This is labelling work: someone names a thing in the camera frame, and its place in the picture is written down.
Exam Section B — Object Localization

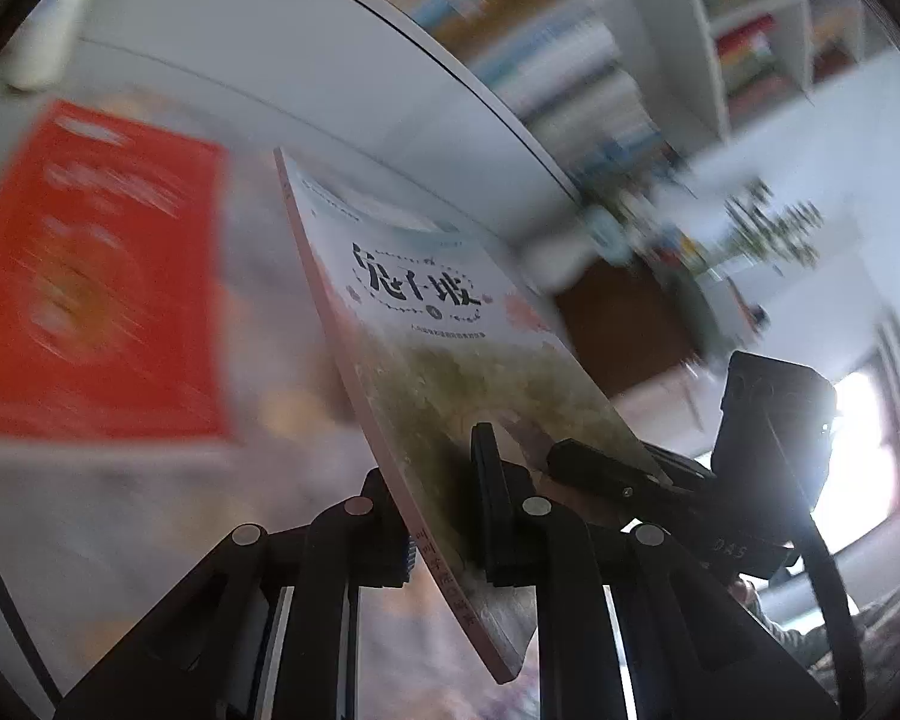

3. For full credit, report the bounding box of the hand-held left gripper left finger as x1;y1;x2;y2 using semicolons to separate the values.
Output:
52;469;413;720

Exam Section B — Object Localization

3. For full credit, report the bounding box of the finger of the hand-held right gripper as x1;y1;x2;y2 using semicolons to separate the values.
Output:
544;439;717;522

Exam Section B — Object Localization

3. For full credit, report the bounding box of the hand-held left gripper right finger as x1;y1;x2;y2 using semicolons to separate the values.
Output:
471;422;845;720

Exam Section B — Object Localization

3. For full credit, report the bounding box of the landscape cover book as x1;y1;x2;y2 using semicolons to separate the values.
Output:
274;148;672;685

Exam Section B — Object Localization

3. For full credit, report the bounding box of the person's right forearm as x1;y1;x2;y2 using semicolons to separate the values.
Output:
757;592;893;683

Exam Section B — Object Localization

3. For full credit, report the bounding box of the white bookshelf with books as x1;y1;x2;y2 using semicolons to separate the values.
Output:
330;0;863;188

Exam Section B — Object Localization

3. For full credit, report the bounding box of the person's right hand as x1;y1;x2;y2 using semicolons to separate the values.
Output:
727;574;785;631

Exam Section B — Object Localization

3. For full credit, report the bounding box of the window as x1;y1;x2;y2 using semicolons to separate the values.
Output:
810;360;900;541

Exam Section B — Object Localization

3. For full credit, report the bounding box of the brown wooden cabinet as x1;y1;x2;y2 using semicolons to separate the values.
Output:
555;255;728;398

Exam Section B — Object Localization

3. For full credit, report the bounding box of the green leafy plant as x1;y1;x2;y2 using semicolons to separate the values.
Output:
720;180;826;275

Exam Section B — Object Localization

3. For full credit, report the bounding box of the printed tablecloth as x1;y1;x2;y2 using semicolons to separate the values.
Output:
0;90;541;720

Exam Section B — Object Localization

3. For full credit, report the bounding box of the red cover book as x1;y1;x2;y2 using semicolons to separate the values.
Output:
0;99;237;458

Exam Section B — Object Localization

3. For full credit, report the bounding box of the white bottle blue cap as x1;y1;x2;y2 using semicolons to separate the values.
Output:
4;0;95;91

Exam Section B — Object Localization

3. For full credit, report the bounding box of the black cable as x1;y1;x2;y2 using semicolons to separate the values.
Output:
791;517;867;720

